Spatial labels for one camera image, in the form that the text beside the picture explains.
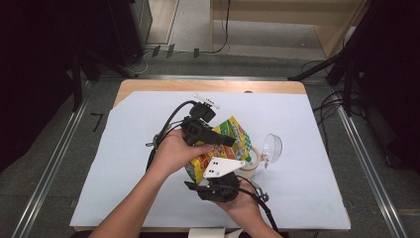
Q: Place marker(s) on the small dark floor bracket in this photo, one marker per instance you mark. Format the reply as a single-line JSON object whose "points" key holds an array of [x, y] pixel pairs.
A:
{"points": [[155, 51], [196, 53], [170, 50]]}

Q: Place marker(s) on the metal floor rail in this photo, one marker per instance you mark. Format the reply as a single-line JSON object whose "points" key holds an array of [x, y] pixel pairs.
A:
{"points": [[49, 172], [369, 168]]}

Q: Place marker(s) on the black tripod stand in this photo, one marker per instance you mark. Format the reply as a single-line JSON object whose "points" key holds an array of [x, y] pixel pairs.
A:
{"points": [[346, 53]]}

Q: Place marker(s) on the black cabinet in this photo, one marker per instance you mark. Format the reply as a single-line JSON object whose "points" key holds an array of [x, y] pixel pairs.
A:
{"points": [[130, 29]]}

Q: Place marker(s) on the clear jar with beige clasp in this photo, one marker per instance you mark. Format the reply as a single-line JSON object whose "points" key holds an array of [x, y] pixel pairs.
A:
{"points": [[272, 147]]}

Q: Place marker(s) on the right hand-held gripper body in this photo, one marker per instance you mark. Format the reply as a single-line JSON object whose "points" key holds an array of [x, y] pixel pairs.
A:
{"points": [[219, 191]]}

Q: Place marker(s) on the white paper mat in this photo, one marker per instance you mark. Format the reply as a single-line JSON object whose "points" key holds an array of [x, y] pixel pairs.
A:
{"points": [[115, 185]]}

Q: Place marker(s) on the black metal stand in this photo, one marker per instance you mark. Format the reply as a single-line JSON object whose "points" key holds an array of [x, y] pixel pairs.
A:
{"points": [[77, 79]]}

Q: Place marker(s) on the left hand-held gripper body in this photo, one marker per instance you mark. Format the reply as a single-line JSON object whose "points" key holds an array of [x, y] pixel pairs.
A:
{"points": [[194, 130]]}

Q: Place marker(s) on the light wooden shelf unit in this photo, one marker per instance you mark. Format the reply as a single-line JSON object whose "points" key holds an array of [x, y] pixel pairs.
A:
{"points": [[327, 28]]}

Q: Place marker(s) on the yellow green sauce pouch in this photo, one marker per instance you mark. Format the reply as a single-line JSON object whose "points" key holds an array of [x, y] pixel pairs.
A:
{"points": [[231, 127]]}

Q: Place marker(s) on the dark curtain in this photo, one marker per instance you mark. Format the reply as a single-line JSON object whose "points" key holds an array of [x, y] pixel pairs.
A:
{"points": [[396, 86], [29, 72]]}

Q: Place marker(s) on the person's left hand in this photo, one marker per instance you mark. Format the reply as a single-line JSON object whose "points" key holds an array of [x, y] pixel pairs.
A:
{"points": [[173, 155]]}

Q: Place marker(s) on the white paper box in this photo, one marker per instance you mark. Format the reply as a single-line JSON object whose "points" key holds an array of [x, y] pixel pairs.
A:
{"points": [[206, 233]]}

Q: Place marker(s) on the person's right hand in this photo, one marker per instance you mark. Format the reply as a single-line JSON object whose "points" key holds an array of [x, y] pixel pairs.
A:
{"points": [[242, 206]]}

